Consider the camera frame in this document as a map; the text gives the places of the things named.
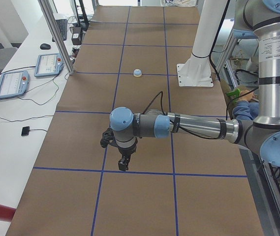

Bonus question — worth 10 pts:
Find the aluminium frame post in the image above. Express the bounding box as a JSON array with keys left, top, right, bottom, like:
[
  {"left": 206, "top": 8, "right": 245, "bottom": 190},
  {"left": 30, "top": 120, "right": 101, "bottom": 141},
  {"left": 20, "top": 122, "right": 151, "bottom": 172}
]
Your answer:
[{"left": 38, "top": 0, "right": 74, "bottom": 75}]

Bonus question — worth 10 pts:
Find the small black square device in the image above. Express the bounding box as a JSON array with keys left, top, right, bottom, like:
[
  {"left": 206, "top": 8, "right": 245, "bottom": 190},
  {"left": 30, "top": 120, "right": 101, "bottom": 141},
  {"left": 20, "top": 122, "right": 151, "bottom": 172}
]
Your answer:
[{"left": 21, "top": 126, "right": 30, "bottom": 137}]

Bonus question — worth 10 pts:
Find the green tool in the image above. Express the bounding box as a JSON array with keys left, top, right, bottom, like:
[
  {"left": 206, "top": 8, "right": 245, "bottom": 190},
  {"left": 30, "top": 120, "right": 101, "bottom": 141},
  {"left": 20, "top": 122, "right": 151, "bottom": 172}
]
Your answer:
[{"left": 226, "top": 88, "right": 241, "bottom": 98}]

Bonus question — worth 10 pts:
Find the black power box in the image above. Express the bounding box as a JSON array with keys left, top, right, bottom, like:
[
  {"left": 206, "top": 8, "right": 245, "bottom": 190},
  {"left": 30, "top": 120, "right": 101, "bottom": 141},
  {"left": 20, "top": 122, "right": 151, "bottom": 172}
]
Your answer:
[{"left": 71, "top": 27, "right": 83, "bottom": 45}]

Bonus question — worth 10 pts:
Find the blue teach pendant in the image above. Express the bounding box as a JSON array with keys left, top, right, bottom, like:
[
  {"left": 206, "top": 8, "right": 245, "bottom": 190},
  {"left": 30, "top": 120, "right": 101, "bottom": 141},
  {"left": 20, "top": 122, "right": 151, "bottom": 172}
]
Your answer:
[
  {"left": 34, "top": 53, "right": 64, "bottom": 78},
  {"left": 0, "top": 70, "right": 30, "bottom": 100}
]

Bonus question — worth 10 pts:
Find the black computer mouse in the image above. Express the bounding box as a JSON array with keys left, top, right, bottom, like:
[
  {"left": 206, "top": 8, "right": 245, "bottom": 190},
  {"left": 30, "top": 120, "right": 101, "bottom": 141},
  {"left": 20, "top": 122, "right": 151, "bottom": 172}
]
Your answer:
[{"left": 40, "top": 43, "right": 51, "bottom": 50}]

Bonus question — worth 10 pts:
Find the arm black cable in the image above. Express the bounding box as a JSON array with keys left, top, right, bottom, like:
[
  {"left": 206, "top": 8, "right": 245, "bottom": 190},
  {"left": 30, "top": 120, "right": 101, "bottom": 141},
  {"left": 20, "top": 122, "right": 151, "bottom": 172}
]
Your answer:
[{"left": 139, "top": 91, "right": 229, "bottom": 140}]

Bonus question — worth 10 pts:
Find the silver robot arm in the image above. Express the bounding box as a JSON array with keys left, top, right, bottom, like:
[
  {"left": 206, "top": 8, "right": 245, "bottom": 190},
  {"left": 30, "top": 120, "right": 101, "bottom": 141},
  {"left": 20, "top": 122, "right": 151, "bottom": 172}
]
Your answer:
[{"left": 104, "top": 0, "right": 280, "bottom": 171}]

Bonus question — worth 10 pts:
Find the far blue teach pendant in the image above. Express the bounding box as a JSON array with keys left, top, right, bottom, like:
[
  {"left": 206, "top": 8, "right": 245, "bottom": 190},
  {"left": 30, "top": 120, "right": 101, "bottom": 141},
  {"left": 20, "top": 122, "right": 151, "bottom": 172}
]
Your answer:
[{"left": 34, "top": 53, "right": 64, "bottom": 78}]

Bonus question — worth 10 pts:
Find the black keyboard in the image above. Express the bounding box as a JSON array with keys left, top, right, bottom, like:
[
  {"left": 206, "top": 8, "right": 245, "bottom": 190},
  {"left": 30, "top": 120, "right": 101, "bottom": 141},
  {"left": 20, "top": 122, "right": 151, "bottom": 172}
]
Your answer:
[{"left": 56, "top": 19, "right": 67, "bottom": 41}]

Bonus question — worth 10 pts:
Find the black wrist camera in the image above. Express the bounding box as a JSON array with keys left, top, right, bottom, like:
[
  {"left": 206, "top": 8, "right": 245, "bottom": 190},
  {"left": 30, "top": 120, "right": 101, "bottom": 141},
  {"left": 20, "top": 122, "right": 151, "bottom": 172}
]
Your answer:
[{"left": 100, "top": 128, "right": 118, "bottom": 148}]

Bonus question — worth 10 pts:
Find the near blue teach pendant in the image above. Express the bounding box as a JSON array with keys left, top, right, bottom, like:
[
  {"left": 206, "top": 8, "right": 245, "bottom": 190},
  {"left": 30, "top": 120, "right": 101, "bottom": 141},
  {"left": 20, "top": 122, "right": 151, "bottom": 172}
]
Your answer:
[{"left": 0, "top": 70, "right": 30, "bottom": 100}]

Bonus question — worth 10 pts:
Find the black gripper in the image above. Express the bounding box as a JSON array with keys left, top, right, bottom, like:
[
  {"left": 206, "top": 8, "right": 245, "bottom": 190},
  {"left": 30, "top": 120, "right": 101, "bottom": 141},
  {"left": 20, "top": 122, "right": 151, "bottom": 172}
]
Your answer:
[{"left": 118, "top": 144, "right": 137, "bottom": 171}]

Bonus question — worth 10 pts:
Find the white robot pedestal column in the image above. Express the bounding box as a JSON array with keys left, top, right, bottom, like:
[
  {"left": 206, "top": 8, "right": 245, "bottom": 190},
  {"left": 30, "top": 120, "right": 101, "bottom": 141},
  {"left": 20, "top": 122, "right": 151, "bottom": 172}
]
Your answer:
[{"left": 177, "top": 0, "right": 228, "bottom": 87}]

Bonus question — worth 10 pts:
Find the person in blue sweater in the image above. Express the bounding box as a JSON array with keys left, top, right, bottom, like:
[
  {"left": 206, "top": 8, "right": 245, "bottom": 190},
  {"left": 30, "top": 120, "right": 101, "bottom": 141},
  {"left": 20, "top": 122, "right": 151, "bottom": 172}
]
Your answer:
[{"left": 232, "top": 92, "right": 262, "bottom": 120}]

